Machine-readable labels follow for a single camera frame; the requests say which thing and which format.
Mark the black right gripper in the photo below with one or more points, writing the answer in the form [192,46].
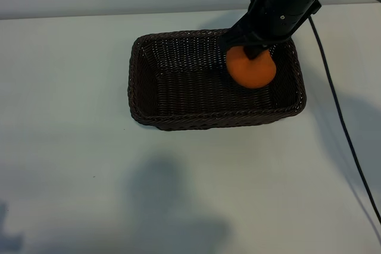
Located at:
[282,7]

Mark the orange fruit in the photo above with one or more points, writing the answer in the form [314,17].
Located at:
[253,72]

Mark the dark brown woven basket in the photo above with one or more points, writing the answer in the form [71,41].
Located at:
[184,93]

